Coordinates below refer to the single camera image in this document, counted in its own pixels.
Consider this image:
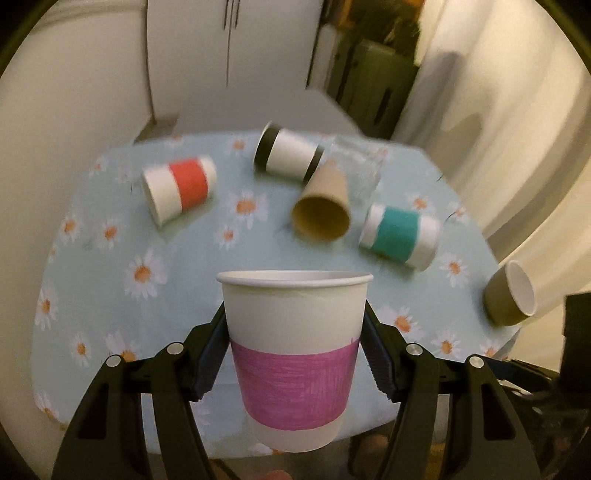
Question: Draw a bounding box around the clear glass cup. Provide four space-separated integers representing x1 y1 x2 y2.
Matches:
328 136 383 204

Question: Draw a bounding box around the white cup with red band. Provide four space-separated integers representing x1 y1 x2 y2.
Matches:
141 156 217 228

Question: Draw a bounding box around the white cup with black bands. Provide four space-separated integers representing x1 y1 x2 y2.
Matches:
253 122 325 183

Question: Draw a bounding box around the dark wooden cabinet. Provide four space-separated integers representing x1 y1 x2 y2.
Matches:
317 1 425 139

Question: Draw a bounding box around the white cup with teal band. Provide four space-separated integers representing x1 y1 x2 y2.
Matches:
359 203 443 271

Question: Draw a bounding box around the brown kraft paper cup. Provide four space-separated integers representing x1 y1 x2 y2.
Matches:
290 161 351 242

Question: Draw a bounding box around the daisy print blue tablecloth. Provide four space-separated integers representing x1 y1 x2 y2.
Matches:
31 131 517 423

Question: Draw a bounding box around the white cup with magenta band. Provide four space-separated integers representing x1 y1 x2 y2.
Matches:
217 270 373 453

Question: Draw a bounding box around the olive green paper cup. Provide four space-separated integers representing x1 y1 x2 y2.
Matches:
483 260 538 327

